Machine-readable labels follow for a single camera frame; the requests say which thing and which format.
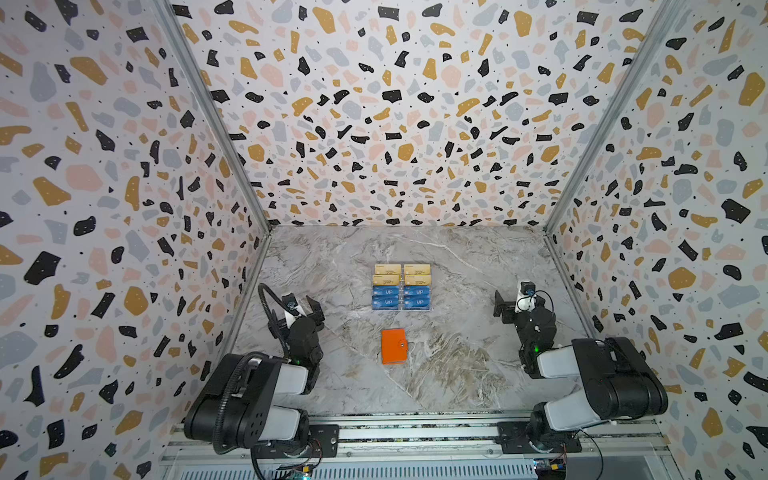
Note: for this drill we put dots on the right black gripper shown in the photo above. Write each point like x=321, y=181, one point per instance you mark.
x=512, y=308

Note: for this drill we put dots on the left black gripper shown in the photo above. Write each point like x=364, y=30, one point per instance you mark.
x=306, y=313

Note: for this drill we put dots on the orange card holder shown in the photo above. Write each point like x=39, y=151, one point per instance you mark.
x=394, y=346

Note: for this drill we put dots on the blue card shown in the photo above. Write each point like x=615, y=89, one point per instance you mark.
x=385, y=291
x=385, y=303
x=417, y=303
x=416, y=291

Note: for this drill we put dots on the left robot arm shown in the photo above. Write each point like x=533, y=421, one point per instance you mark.
x=236, y=408

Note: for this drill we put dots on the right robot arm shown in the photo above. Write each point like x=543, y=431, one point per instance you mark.
x=616, y=381

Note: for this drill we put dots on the gold card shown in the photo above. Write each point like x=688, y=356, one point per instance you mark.
x=417, y=269
x=387, y=269
x=386, y=279
x=418, y=280

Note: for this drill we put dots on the gold card back left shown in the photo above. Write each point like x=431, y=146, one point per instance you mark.
x=387, y=269

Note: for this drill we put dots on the gold card back right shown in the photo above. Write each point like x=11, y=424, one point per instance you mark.
x=417, y=269

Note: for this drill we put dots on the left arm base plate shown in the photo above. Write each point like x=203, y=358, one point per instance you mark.
x=322, y=440

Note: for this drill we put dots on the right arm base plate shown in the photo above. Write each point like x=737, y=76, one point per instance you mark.
x=517, y=437

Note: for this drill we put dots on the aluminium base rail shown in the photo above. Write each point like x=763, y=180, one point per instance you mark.
x=462, y=446

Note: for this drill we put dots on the left aluminium corner post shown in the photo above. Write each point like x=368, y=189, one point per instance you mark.
x=174, y=34

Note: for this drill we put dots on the aluminium corner post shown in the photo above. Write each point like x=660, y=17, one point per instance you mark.
x=174, y=34
x=659, y=27

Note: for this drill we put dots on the right aluminium corner post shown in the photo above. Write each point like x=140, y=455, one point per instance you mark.
x=659, y=27

